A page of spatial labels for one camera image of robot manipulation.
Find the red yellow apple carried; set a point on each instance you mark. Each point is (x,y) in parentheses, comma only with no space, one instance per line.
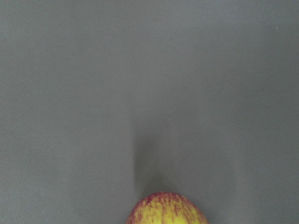
(166,208)

